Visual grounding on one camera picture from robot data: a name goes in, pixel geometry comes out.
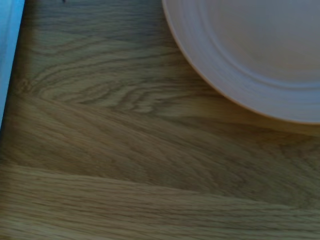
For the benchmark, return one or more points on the pink round plate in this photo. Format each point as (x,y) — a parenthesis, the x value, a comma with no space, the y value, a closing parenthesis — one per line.
(262,50)

